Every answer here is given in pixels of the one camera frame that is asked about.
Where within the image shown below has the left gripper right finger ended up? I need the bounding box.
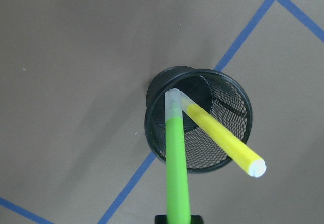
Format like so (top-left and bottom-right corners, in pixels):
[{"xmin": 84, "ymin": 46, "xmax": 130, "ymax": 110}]
[{"xmin": 191, "ymin": 215, "xmax": 204, "ymax": 224}]

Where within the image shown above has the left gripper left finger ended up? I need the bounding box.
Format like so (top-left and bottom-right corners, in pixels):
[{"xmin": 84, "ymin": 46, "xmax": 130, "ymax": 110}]
[{"xmin": 154, "ymin": 215, "xmax": 168, "ymax": 224}]

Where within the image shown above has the green highlighter pen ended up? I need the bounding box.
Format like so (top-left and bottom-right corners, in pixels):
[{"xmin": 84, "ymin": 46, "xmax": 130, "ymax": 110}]
[{"xmin": 165, "ymin": 89, "xmax": 191, "ymax": 223}]

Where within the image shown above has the yellow highlighter pen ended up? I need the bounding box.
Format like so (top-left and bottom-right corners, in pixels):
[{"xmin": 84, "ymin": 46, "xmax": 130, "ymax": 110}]
[{"xmin": 180, "ymin": 92, "xmax": 267, "ymax": 178}]

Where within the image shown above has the black mesh pen cup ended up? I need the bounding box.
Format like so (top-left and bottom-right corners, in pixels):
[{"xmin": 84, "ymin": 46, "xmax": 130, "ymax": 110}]
[{"xmin": 144, "ymin": 65, "xmax": 253, "ymax": 175}]

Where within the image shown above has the brown paper table cover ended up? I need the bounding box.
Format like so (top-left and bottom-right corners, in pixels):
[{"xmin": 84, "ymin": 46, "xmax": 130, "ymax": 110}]
[{"xmin": 1, "ymin": 0, "xmax": 323, "ymax": 223}]

